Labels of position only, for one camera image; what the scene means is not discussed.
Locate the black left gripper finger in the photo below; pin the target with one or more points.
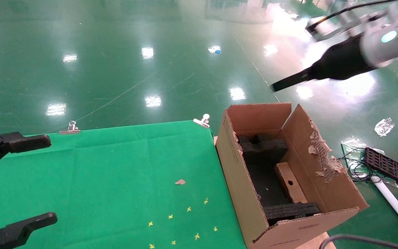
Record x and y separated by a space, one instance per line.
16 231
22 142

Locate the green table cloth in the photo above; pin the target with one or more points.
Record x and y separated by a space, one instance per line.
98 180

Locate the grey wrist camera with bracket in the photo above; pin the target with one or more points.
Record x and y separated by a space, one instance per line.
325 31

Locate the small cardboard scrap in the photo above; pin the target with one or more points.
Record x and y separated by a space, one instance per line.
180 182

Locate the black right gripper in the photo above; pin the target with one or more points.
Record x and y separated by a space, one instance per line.
344 60

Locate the white metal frame leg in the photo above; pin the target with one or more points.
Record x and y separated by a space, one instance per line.
392 201

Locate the small brown cardboard box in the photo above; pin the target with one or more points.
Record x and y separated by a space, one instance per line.
288 180

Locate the clear plastic bag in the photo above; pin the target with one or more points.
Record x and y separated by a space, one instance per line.
352 145

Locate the black plastic grid tray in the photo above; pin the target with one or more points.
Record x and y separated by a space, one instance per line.
389 167

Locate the silver binder clip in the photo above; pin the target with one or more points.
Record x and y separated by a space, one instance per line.
70 128
203 121

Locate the crumpled clear plastic wrap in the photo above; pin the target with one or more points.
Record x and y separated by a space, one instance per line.
384 126

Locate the large open cardboard carton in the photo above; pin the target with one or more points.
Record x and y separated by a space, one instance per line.
306 231

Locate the black foam base pad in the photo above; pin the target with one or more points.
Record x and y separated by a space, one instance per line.
264 183

